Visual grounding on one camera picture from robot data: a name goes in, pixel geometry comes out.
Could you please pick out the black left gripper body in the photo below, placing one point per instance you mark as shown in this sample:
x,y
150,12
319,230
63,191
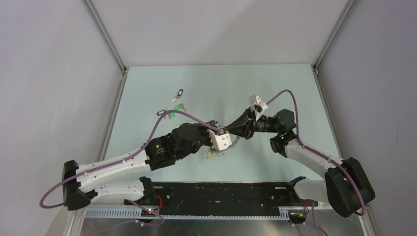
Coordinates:
x,y
203,137

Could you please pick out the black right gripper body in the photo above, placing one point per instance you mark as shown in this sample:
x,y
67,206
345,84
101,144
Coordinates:
x,y
259,126

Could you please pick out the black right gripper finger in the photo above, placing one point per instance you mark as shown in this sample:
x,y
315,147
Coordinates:
x,y
242,121
240,131

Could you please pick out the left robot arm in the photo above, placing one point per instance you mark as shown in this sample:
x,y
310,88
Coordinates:
x,y
122,178

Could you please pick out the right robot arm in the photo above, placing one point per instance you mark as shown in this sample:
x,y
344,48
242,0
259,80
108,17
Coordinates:
x,y
344,184

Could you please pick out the key with black tag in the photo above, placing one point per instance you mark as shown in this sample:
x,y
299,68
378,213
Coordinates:
x,y
178,95

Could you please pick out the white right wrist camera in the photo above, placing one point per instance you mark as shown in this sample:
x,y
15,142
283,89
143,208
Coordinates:
x,y
257,105

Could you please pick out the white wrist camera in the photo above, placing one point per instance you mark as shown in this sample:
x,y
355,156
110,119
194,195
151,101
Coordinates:
x,y
257,105
220,142

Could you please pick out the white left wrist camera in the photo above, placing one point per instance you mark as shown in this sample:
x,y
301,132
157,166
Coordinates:
x,y
220,142

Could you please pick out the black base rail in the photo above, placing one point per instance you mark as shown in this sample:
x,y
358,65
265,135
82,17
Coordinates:
x,y
223,199

